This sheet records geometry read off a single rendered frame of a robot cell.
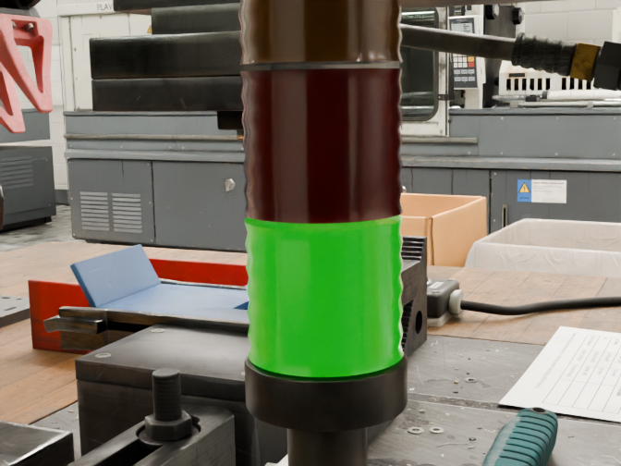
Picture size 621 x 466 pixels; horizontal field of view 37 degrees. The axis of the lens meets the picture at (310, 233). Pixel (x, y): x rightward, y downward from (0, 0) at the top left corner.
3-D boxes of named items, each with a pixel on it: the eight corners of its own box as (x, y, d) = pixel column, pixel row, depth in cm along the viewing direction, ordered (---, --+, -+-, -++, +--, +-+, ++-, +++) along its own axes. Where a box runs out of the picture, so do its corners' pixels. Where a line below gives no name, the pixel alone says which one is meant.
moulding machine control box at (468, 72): (444, 90, 490) (444, 16, 484) (458, 89, 510) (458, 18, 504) (479, 89, 482) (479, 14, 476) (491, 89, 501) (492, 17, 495)
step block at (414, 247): (394, 337, 79) (394, 234, 78) (427, 340, 78) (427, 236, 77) (368, 357, 74) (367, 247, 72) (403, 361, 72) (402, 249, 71)
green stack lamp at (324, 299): (288, 326, 25) (286, 205, 25) (422, 340, 24) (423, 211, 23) (219, 366, 22) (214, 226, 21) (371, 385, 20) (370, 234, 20)
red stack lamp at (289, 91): (286, 200, 25) (283, 72, 24) (423, 204, 23) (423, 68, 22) (214, 219, 21) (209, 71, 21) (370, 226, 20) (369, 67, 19)
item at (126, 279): (139, 288, 61) (137, 243, 61) (354, 305, 55) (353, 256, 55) (72, 312, 55) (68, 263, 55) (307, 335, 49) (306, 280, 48)
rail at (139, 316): (114, 349, 54) (111, 307, 54) (321, 374, 49) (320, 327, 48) (107, 351, 54) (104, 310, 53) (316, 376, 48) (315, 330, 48)
